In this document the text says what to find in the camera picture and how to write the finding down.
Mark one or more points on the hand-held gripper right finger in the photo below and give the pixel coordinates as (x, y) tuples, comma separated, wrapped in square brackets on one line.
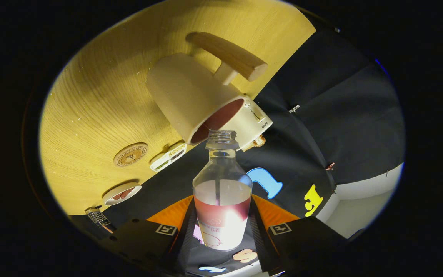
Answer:
[(262, 246)]

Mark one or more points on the white divided grain dish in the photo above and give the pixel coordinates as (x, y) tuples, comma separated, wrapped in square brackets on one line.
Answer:
[(164, 159)]

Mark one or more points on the copper metal clip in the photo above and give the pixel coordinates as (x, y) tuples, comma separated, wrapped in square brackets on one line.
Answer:
[(330, 166)]

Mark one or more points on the red meat patty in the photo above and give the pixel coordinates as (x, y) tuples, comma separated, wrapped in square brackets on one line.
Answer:
[(123, 193)]

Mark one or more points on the round wooden coaster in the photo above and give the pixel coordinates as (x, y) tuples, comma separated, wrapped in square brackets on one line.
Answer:
[(130, 154)]

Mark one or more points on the clear plastic juice bottle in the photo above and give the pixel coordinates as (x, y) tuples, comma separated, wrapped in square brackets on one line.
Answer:
[(221, 219)]

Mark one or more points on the cream toaster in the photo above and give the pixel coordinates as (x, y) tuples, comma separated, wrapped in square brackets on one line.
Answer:
[(254, 123)]

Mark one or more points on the black backdrop cloth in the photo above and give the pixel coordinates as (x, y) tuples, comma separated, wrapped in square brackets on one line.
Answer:
[(340, 115)]

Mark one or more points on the white round plate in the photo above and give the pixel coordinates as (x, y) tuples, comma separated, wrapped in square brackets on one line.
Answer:
[(110, 199)]

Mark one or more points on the silver metal clip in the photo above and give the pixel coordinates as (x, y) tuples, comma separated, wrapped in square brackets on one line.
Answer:
[(294, 109)]

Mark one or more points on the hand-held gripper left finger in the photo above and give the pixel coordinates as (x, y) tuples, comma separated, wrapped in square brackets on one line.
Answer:
[(185, 250)]

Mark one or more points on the wooden table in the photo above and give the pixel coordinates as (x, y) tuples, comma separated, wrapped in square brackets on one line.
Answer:
[(90, 115)]

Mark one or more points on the toast slice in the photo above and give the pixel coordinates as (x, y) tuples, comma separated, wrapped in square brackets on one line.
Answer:
[(258, 142)]

